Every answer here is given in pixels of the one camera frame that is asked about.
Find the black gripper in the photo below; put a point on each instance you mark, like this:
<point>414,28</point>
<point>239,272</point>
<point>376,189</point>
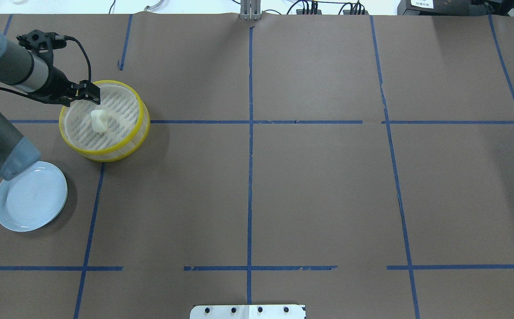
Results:
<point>54,87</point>

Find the white steamed bun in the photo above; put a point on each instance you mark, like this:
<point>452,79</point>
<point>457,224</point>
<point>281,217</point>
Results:
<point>99,120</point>

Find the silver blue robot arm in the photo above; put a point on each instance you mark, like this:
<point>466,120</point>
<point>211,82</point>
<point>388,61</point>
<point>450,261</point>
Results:
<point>27,71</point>

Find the white steamer liner cloth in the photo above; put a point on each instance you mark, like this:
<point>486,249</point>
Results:
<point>125,117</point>

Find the light blue plate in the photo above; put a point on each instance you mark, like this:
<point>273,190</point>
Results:
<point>34,198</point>

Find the black computer box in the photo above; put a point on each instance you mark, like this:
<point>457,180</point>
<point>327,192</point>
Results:
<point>433,8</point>

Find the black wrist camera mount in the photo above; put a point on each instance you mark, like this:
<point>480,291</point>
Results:
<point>42,44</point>

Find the aluminium frame post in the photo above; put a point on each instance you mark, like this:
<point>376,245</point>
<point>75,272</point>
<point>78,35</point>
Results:
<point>250,10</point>

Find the white pedestal column base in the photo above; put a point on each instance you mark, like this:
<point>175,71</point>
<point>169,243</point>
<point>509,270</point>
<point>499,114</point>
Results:
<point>259,311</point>

